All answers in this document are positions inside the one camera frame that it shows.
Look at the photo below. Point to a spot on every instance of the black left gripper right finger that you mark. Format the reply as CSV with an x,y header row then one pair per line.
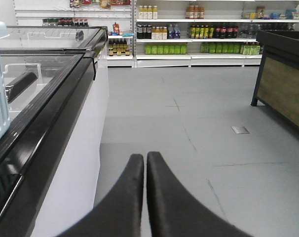
x,y
174,211

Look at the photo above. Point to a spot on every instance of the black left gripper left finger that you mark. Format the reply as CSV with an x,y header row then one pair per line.
x,y
119,213

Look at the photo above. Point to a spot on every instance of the near chest freezer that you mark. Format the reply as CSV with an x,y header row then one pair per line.
x,y
50,155

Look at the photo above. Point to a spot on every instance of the chest freezer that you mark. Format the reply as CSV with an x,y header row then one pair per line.
x,y
54,38
50,155

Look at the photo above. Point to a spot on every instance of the metal floor socket plate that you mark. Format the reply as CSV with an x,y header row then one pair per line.
x,y
240,130

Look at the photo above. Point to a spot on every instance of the dark wooden display stand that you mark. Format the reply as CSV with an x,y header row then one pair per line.
x,y
277,84

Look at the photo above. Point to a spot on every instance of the far chest freezer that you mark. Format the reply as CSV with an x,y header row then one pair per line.
x,y
54,38

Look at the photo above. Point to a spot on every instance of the white supermarket shelf unit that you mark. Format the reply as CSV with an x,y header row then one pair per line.
x,y
166,33

